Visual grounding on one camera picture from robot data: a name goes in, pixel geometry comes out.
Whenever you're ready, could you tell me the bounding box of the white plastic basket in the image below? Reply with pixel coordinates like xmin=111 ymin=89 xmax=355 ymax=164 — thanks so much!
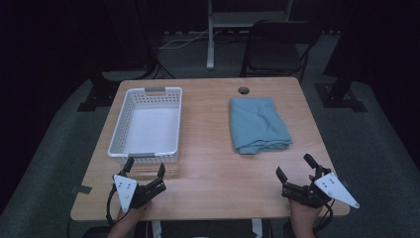
xmin=107 ymin=86 xmax=183 ymax=166

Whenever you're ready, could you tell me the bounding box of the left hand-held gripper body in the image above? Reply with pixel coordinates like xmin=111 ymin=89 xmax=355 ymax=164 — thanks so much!
xmin=113 ymin=170 xmax=167 ymax=213

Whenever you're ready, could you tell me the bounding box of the white table leg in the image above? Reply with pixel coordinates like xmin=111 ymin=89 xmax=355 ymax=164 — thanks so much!
xmin=251 ymin=218 xmax=263 ymax=238
xmin=151 ymin=219 xmax=162 ymax=238

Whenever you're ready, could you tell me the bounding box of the white floor cable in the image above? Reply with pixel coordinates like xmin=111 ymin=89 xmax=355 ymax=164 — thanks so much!
xmin=158 ymin=30 xmax=220 ymax=51

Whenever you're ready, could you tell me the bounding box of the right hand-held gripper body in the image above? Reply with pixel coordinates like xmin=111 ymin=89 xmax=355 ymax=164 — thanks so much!
xmin=281 ymin=166 xmax=361 ymax=210

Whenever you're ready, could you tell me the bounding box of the person's right hand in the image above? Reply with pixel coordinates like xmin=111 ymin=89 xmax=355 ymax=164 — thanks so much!
xmin=288 ymin=198 xmax=324 ymax=230

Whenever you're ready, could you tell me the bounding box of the black folding chair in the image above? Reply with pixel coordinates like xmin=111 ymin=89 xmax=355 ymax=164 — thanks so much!
xmin=240 ymin=19 xmax=324 ymax=84

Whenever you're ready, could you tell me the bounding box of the dark tape piece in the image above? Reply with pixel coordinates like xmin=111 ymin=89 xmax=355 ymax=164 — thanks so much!
xmin=70 ymin=184 xmax=93 ymax=195

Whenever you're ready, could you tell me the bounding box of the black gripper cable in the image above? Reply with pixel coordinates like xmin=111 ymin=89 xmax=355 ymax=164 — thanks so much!
xmin=313 ymin=201 xmax=335 ymax=233
xmin=105 ymin=183 xmax=132 ymax=226

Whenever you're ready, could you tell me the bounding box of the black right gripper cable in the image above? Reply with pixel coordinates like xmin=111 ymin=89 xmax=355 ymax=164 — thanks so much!
xmin=313 ymin=201 xmax=335 ymax=233

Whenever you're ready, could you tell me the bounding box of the black stand base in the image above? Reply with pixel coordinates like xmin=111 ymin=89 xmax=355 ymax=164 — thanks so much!
xmin=313 ymin=49 xmax=368 ymax=113
xmin=76 ymin=69 xmax=121 ymax=113

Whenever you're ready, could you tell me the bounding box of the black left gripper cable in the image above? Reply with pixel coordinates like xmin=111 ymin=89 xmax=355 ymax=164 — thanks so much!
xmin=105 ymin=183 xmax=132 ymax=226

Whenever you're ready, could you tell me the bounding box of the person's left hand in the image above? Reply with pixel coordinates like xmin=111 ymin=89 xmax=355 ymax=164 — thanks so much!
xmin=117 ymin=200 xmax=153 ymax=226

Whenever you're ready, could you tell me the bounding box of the white metal stand frame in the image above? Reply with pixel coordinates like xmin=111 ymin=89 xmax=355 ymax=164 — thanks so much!
xmin=206 ymin=0 xmax=294 ymax=71

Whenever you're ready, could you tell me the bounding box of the light blue cloth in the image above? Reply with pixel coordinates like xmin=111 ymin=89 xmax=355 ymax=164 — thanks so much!
xmin=229 ymin=96 xmax=293 ymax=156

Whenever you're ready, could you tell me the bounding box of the black floor cable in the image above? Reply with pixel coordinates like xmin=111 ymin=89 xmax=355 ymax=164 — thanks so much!
xmin=145 ymin=60 xmax=176 ymax=80

